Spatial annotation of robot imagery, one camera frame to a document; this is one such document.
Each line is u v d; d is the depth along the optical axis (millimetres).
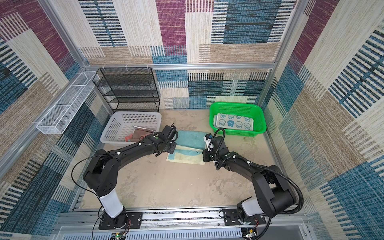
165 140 717
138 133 994
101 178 472
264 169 472
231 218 730
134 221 735
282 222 733
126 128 1085
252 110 1114
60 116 727
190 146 987
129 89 1082
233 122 1082
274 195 430
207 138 814
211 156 776
